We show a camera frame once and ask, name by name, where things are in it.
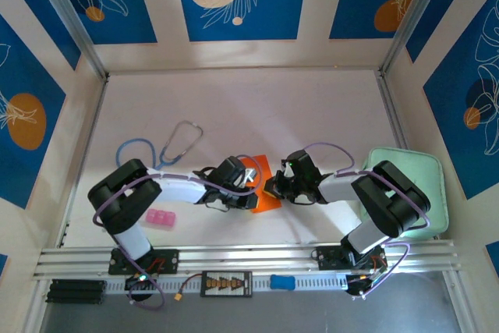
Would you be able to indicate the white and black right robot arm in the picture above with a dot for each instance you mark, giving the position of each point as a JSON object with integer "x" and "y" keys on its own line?
{"x": 339, "y": 188}

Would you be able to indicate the blue stethoscope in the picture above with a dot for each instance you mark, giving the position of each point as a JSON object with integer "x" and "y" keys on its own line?
{"x": 136, "y": 140}

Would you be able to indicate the orange cloth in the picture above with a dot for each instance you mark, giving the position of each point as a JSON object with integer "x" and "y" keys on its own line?
{"x": 269, "y": 167}

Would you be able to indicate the black rectangular block stack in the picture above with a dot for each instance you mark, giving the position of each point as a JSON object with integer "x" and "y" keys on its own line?
{"x": 76, "y": 291}

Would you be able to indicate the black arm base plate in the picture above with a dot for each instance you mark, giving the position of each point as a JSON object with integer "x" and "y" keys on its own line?
{"x": 329, "y": 259}
{"x": 167, "y": 261}

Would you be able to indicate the black power distribution board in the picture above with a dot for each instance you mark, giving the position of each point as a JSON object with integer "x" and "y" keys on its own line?
{"x": 226, "y": 283}

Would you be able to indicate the blue bone-shaped clip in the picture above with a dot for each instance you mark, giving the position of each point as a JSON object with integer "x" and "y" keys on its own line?
{"x": 282, "y": 282}

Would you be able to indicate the aluminium frame post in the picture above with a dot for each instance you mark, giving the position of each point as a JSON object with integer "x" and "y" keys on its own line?
{"x": 75, "y": 21}
{"x": 412, "y": 17}

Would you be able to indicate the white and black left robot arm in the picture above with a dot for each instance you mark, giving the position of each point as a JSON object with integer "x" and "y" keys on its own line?
{"x": 179, "y": 188}

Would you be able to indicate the aluminium mounting rail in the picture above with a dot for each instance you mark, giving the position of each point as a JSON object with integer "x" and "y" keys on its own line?
{"x": 249, "y": 257}

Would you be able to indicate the mint green tray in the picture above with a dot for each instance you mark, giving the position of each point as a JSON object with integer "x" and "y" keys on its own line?
{"x": 429, "y": 169}

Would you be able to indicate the pink pill box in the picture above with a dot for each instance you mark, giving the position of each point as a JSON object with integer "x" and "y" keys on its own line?
{"x": 160, "y": 218}

